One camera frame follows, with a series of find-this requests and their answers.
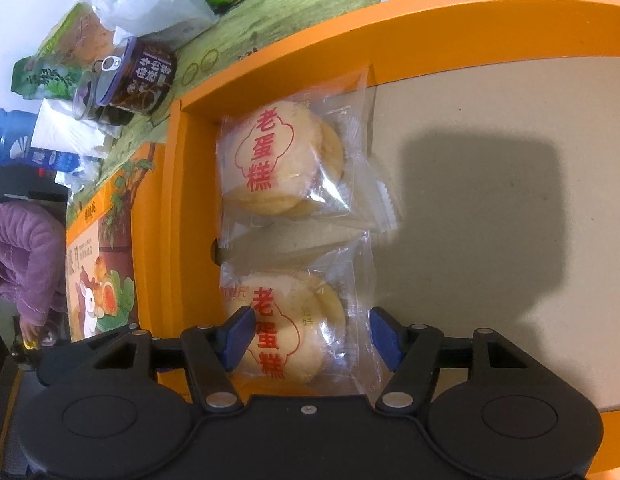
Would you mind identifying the purple lidded food can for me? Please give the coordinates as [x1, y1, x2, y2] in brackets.
[87, 37, 178, 126]

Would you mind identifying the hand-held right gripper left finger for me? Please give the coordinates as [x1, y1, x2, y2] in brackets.
[92, 306, 255, 411]

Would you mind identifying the white tissue pack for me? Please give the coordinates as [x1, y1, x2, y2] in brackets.
[32, 100, 115, 156]

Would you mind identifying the orange snack pouch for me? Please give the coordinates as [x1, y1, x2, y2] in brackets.
[37, 2, 118, 68]

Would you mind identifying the white plastic bag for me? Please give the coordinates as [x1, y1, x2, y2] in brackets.
[60, 0, 221, 43]

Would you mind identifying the round egg cake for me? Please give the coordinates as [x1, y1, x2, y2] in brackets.
[219, 232, 391, 401]
[215, 67, 403, 241]

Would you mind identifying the blue water bottle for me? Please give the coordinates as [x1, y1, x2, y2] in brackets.
[0, 110, 80, 171]

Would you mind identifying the green tea pouch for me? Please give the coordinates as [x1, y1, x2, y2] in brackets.
[12, 57, 83, 101]

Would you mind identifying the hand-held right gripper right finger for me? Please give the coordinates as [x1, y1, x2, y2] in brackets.
[369, 306, 533, 411]

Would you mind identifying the orange box tray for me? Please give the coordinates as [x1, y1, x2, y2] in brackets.
[154, 0, 620, 480]

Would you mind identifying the orange printed box lid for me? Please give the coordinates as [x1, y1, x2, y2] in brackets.
[64, 142, 163, 343]

